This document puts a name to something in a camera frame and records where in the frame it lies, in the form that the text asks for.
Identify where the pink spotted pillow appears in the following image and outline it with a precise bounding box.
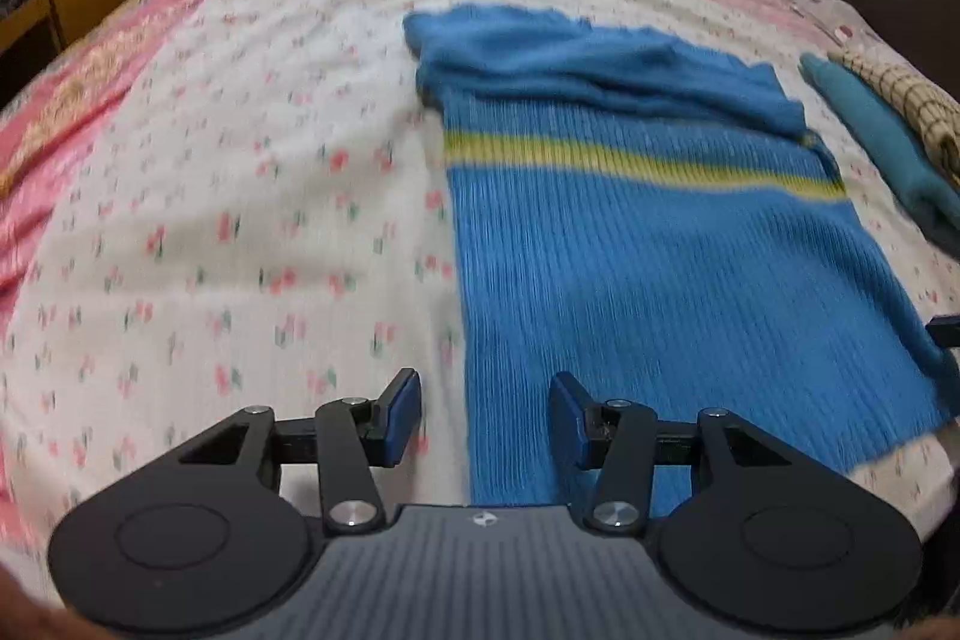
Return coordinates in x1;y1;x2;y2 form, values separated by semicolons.
787;0;901;56

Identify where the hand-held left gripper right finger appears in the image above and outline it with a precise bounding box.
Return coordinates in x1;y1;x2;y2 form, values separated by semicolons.
547;372;792;536

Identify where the beige striped folded cloth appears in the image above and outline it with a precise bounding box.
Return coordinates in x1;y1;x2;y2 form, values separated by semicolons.
827;46;960;191

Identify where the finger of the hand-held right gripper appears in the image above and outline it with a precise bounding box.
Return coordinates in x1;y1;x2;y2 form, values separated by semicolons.
926;314;960;352

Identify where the cherry print bed sheet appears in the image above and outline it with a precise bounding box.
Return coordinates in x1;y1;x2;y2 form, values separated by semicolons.
0;0;960;611

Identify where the teal folded blanket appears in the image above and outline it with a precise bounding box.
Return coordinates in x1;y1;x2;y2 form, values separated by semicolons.
799;51;960;259

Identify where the blue knitted sweater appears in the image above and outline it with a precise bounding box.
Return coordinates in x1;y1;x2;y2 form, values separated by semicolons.
403;2;960;510

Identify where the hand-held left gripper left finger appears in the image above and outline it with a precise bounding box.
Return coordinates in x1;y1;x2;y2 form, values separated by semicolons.
176;368;422;536

